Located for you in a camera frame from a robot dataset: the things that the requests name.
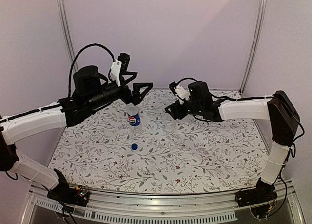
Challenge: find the floral patterned table mat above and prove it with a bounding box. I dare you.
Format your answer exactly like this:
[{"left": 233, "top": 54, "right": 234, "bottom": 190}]
[{"left": 49, "top": 90, "right": 268, "bottom": 194}]

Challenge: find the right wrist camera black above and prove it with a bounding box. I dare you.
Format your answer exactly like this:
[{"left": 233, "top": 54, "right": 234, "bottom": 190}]
[{"left": 169, "top": 82, "right": 190, "bottom": 105}]

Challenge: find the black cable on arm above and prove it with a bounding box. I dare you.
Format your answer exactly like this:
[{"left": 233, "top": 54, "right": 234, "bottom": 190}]
[
  {"left": 176, "top": 77, "right": 199, "bottom": 85},
  {"left": 67, "top": 43, "right": 115, "bottom": 98}
]

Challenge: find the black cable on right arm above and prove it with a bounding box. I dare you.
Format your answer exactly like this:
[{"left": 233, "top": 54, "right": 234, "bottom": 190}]
[{"left": 176, "top": 77, "right": 199, "bottom": 85}]

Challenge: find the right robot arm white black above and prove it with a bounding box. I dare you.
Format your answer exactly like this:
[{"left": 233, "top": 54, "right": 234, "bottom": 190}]
[{"left": 165, "top": 79, "right": 304, "bottom": 207}]

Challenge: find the aluminium slotted front rail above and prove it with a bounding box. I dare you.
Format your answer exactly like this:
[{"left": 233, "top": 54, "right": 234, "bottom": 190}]
[{"left": 20, "top": 180, "right": 307, "bottom": 224}]

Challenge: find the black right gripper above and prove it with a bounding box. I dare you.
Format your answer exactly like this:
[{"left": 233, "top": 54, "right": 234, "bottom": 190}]
[{"left": 165, "top": 99, "right": 203, "bottom": 120}]

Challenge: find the blue bottle cap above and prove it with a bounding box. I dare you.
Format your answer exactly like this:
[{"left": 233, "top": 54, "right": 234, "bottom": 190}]
[{"left": 131, "top": 143, "right": 138, "bottom": 151}]

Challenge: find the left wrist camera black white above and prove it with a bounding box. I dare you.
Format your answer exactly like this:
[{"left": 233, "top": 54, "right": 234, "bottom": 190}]
[{"left": 108, "top": 53, "right": 130, "bottom": 87}]

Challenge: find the Pepsi bottle with blue label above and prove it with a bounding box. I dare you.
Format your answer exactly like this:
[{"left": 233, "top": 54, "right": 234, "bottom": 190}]
[{"left": 126, "top": 103, "right": 142, "bottom": 134}]

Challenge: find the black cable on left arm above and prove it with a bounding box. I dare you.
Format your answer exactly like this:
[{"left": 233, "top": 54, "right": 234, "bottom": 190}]
[{"left": 67, "top": 43, "right": 115, "bottom": 98}]

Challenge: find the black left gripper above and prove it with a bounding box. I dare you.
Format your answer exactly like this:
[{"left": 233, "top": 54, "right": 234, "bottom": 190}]
[{"left": 86, "top": 72, "right": 153, "bottom": 111}]

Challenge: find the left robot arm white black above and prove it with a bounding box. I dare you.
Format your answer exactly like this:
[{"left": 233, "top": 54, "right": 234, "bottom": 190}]
[{"left": 0, "top": 65, "right": 153, "bottom": 207}]

